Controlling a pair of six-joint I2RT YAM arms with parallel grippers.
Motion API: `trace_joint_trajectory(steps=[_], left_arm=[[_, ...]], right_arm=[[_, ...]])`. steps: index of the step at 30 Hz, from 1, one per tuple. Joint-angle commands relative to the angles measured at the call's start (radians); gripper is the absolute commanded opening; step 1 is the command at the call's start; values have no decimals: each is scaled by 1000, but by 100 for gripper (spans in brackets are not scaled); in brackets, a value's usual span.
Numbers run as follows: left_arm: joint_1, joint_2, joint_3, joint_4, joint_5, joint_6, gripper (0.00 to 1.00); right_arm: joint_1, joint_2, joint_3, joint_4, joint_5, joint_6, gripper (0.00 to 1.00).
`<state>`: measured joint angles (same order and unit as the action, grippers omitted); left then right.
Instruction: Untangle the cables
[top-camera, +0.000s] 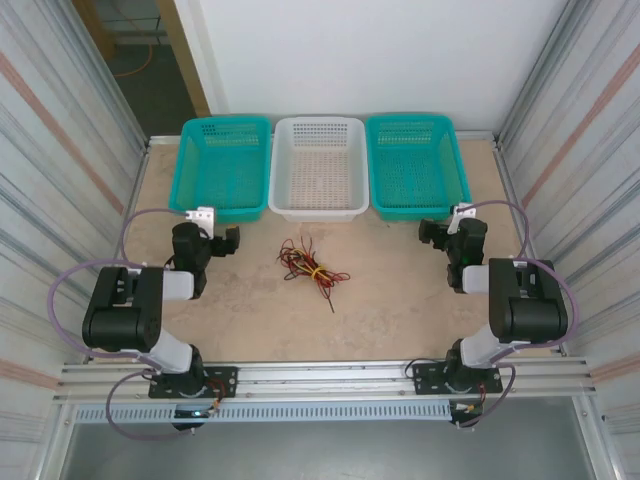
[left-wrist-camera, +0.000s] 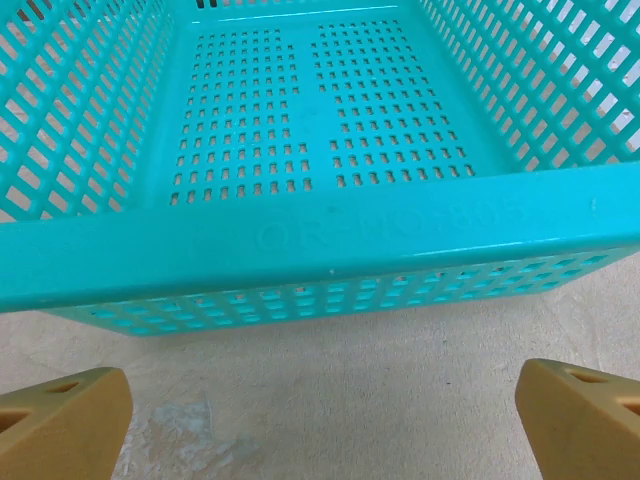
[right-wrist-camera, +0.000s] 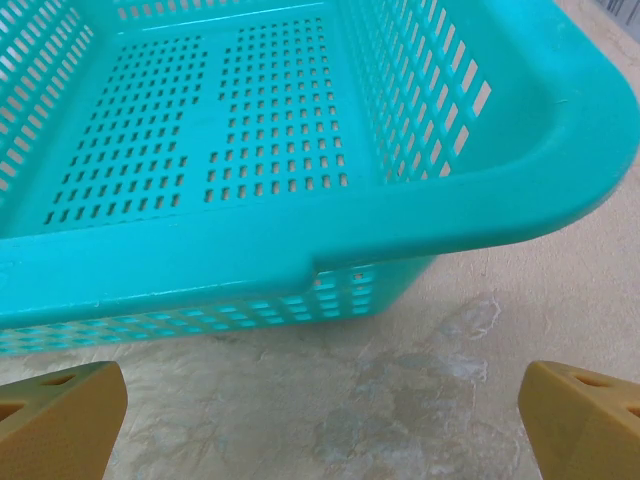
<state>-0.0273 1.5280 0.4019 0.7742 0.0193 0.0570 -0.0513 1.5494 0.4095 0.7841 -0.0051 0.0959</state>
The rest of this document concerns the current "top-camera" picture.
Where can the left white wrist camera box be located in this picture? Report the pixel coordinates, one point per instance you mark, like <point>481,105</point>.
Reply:
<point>202,217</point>

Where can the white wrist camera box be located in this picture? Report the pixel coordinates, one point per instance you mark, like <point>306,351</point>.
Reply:
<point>462,212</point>
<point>202,217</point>

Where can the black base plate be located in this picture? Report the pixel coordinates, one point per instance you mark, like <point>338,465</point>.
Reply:
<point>427,375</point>
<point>222,382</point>

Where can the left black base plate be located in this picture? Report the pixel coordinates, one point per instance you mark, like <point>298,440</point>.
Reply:
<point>222,382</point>

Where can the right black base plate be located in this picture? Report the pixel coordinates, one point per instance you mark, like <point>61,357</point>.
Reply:
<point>427,375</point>

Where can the wooden door frame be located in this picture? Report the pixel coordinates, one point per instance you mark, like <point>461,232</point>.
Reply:
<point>187,55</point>

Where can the teal plastic basket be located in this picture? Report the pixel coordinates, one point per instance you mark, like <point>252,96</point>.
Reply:
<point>220,170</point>
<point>417,170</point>

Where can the white plastic basket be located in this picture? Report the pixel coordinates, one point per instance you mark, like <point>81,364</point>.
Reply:
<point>320,175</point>

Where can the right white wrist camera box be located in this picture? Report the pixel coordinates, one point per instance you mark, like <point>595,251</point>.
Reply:
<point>462,212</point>

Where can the aluminium mounting rail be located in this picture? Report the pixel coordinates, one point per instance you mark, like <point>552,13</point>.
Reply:
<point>325,372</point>

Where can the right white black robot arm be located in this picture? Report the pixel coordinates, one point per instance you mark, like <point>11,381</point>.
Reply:
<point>530,305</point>

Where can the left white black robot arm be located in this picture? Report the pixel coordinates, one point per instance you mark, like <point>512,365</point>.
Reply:
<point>120,310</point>

